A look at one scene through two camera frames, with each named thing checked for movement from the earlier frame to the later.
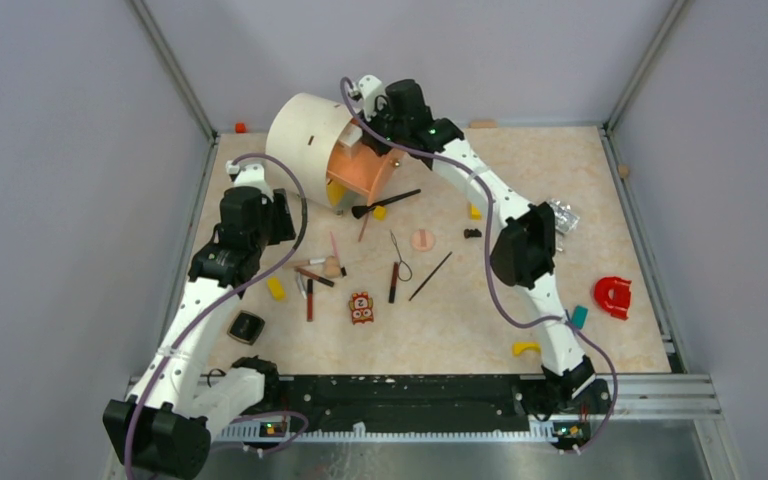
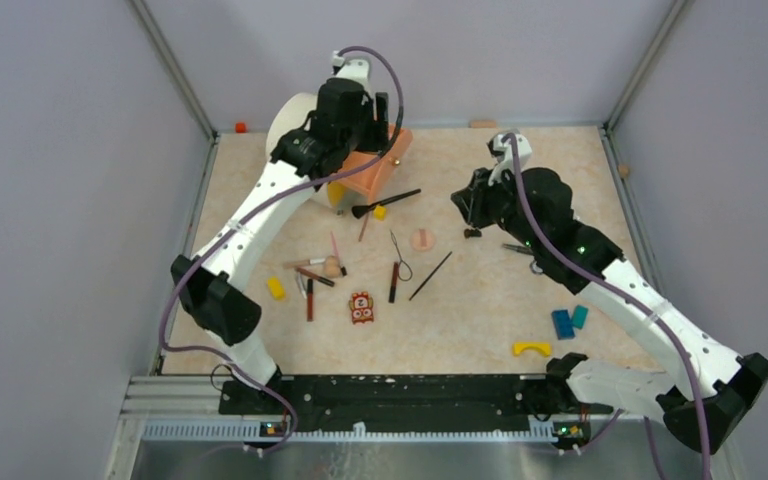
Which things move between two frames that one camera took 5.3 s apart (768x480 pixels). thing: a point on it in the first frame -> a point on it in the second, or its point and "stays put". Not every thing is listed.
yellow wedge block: (276, 289) stays put
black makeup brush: (359, 211) stays put
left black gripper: (276, 205) -> (375, 137)
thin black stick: (425, 282) stays put
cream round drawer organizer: (317, 153) stays put
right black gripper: (380, 111) -> (472, 200)
